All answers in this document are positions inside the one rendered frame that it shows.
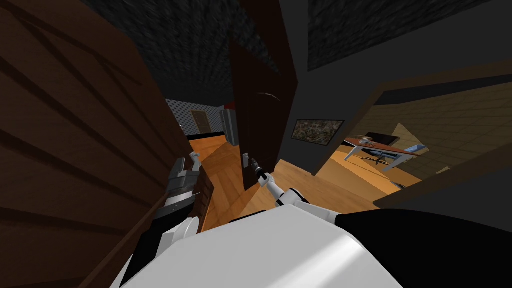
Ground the dark brown door leaf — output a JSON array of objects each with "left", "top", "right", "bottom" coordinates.
[{"left": 228, "top": 37, "right": 299, "bottom": 192}]

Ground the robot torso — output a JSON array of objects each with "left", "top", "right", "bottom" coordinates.
[{"left": 109, "top": 203, "right": 403, "bottom": 288}]

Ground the grey refrigerator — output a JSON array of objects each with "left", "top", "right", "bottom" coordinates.
[{"left": 219, "top": 108, "right": 240, "bottom": 147}]

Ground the framed wall picture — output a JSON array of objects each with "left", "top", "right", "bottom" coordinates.
[{"left": 290, "top": 118, "right": 346, "bottom": 147}]

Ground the red-topped desk with white legs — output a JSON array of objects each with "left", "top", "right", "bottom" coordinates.
[{"left": 343, "top": 133, "right": 430, "bottom": 173}]

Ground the brown wooden dresser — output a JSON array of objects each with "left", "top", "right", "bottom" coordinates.
[{"left": 195, "top": 163, "right": 216, "bottom": 234}]

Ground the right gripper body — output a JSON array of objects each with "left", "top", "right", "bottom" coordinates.
[{"left": 250, "top": 157, "right": 269, "bottom": 181}]

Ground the brown panelled door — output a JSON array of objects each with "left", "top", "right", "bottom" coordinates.
[{"left": 191, "top": 109, "right": 212, "bottom": 136}]

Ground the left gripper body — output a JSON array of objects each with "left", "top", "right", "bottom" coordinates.
[{"left": 165, "top": 168, "right": 200, "bottom": 199}]

